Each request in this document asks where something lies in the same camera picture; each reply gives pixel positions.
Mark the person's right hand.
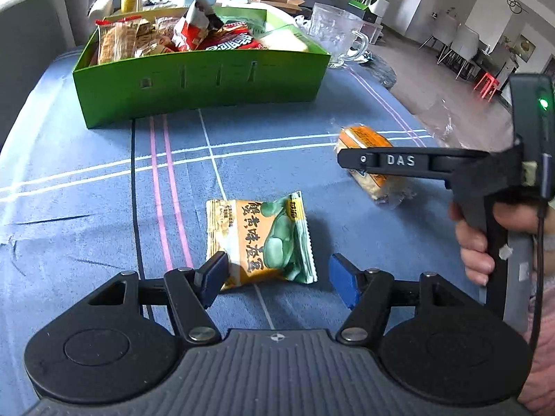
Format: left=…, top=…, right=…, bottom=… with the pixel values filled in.
left=449, top=201, right=540, bottom=287

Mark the person's right forearm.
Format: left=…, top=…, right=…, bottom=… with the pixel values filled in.
left=507, top=232, right=555, bottom=416

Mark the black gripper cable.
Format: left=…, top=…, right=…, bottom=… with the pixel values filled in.
left=529, top=151, right=549, bottom=348

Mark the orange cake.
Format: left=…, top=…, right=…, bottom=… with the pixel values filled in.
left=332, top=119, right=418, bottom=209

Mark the clear glass pitcher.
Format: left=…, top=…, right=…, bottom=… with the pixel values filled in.
left=310, top=2, right=369, bottom=69

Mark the green and black box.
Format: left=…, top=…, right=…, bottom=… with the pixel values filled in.
left=349, top=0, right=378, bottom=23

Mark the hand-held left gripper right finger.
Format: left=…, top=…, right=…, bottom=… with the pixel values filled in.
left=328, top=253, right=499, bottom=345

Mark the framed wall picture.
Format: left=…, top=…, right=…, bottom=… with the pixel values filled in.
left=512, top=35, right=537, bottom=64

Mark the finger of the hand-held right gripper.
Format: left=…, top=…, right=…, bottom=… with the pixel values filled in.
left=337, top=147, right=461, bottom=185

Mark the orange and green bean packet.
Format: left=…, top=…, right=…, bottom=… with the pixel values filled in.
left=205, top=191, right=317, bottom=292

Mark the clear plastic bag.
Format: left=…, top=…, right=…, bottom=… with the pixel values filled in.
left=414, top=91, right=514, bottom=150

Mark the red stool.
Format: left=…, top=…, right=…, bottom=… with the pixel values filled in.
left=472, top=71, right=501, bottom=102

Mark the blue striped tablecloth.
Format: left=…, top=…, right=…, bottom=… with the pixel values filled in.
left=0, top=45, right=493, bottom=404

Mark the brown snack packet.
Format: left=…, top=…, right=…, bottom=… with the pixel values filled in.
left=134, top=16, right=185, bottom=58

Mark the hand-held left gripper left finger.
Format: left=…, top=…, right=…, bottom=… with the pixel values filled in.
left=56, top=251, right=229, bottom=344

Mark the green cardboard box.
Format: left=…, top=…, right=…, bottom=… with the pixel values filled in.
left=72, top=5, right=332, bottom=129

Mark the red and white bag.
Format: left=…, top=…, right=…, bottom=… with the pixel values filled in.
left=172, top=0, right=225, bottom=51

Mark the dark marble round table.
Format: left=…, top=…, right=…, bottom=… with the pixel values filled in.
left=364, top=58, right=399, bottom=90

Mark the dining chair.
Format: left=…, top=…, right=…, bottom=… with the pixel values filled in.
left=438, top=26, right=483, bottom=81
left=420, top=9, right=461, bottom=67

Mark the clear storage box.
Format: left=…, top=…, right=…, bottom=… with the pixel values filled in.
left=360, top=21, right=385, bottom=45

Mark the grey armchair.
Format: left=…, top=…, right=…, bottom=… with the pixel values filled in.
left=0, top=0, right=114, bottom=148

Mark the clear packet of brown biscuits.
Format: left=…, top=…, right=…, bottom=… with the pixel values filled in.
left=95, top=15, right=149, bottom=65

